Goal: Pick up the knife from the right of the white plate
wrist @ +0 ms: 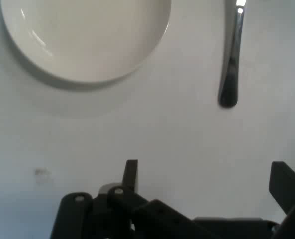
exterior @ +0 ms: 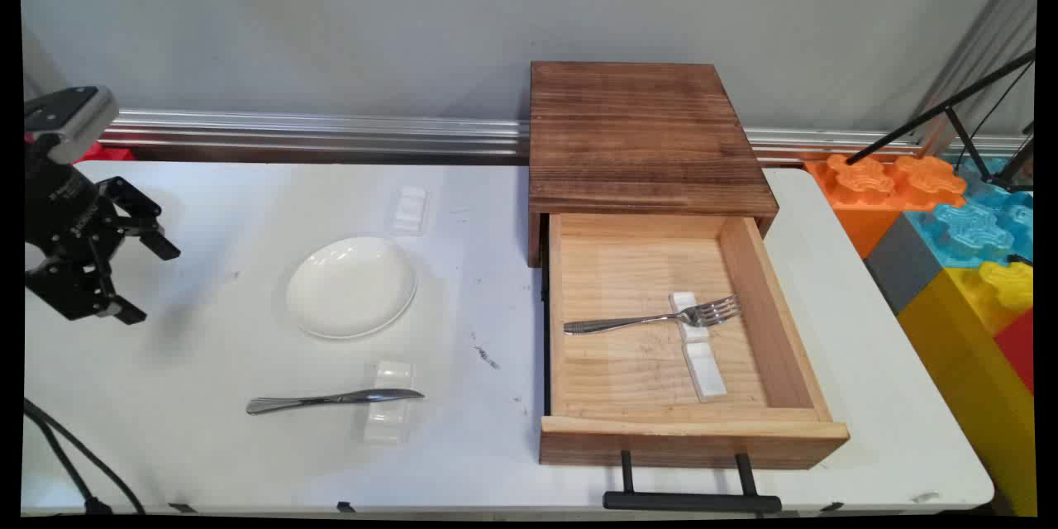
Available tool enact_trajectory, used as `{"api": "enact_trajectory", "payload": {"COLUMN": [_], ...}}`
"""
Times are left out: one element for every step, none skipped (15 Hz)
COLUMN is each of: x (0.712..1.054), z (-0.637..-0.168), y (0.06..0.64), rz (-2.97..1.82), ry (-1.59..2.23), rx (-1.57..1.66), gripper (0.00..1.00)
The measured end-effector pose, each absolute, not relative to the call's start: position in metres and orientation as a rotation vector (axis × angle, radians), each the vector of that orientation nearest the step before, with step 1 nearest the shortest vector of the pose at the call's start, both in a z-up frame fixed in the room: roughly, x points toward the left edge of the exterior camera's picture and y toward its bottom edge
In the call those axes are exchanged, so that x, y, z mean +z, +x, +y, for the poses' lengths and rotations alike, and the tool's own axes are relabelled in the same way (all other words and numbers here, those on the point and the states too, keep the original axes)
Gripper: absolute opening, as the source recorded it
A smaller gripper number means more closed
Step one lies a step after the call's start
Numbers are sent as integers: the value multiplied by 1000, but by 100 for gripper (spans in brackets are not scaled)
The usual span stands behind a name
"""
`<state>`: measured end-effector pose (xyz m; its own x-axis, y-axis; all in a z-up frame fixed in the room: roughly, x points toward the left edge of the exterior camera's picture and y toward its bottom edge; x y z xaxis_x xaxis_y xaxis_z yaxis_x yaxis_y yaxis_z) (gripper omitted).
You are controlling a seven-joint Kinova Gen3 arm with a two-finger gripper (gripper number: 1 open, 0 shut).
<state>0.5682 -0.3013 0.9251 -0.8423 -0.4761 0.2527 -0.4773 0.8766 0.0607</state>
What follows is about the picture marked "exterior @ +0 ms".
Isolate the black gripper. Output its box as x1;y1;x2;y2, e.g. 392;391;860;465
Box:
25;136;181;326

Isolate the silver table knife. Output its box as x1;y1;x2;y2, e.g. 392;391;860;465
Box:
245;388;426;416

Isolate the red plastic block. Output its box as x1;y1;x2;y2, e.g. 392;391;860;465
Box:
76;141;136;163
992;307;1036;395

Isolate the white round plate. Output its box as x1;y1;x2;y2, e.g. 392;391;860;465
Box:
285;236;418;341

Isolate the clear rest near back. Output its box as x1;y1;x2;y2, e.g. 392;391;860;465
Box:
392;185;429;236

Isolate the clear rest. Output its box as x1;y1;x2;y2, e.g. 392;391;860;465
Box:
392;185;429;236
361;360;415;443

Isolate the clear rest near front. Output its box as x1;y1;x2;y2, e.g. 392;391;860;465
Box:
361;360;415;443

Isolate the silver fork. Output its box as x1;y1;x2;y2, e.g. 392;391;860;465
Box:
563;294;741;336

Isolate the light wooden drawer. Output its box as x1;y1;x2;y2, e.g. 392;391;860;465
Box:
539;213;851;470

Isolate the dark wooden drawer cabinet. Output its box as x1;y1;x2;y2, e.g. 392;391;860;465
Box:
527;60;780;269

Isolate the white ceramic cutlery rest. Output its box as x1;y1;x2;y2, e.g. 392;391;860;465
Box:
668;291;712;343
683;341;728;403

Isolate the orange plastic block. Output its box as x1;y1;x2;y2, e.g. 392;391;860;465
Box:
805;152;968;259

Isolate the gray plastic block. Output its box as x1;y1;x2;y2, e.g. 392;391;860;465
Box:
863;213;945;316

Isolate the black tripod stand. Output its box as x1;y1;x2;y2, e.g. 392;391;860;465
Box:
846;50;1037;193

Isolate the blue plastic block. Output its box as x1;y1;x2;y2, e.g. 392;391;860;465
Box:
905;155;1036;269

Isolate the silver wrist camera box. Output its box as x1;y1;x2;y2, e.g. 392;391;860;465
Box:
25;87;120;165

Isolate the black floor cable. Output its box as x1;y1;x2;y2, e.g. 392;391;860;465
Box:
23;398;146;515
23;411;113;515

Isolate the aluminium rail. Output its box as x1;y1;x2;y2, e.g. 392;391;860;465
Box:
99;108;1034;164

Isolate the black drawer handle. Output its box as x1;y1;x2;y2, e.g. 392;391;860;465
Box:
602;450;783;513

